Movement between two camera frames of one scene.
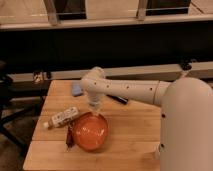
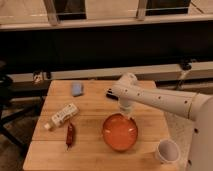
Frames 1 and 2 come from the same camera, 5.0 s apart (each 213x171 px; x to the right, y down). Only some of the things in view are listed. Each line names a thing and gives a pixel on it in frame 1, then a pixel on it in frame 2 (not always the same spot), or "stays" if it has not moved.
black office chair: x=8 y=117 stays
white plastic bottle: x=61 y=117 stays
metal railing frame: x=141 y=21 stays
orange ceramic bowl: x=90 y=131 to x=120 y=132
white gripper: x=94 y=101 to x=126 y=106
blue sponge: x=76 y=88 stays
